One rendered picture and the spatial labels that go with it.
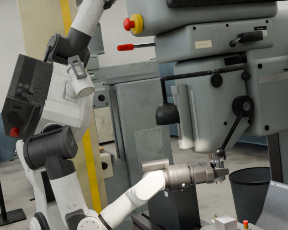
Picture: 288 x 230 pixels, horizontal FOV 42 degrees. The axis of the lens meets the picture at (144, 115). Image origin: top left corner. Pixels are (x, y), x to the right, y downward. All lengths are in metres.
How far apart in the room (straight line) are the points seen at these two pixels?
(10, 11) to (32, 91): 9.09
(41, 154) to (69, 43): 0.47
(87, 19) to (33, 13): 1.44
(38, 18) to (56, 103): 1.64
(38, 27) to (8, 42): 7.35
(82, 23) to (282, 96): 0.77
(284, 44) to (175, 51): 0.39
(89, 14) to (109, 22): 9.41
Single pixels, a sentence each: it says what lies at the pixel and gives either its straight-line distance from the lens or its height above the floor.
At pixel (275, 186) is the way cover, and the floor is 1.06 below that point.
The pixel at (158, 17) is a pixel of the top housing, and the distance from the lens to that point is 1.13.
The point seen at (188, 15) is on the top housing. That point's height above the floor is 1.75.
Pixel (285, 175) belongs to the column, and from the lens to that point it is 1.67.
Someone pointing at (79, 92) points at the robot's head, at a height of 1.57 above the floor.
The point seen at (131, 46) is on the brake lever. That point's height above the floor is 1.70.
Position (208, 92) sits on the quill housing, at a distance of 1.21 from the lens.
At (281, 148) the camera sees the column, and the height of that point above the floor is 1.23.
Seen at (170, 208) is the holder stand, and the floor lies 1.02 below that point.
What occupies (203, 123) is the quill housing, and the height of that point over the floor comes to 1.42.
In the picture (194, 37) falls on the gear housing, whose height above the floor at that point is 1.69.
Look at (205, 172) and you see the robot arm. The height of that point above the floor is 1.25.
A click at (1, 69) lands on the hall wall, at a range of 10.14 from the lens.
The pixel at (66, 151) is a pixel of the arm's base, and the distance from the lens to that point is 1.22.
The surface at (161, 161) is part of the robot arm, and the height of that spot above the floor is 1.30.
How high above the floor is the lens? 1.59
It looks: 6 degrees down
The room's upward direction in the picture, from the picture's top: 8 degrees counter-clockwise
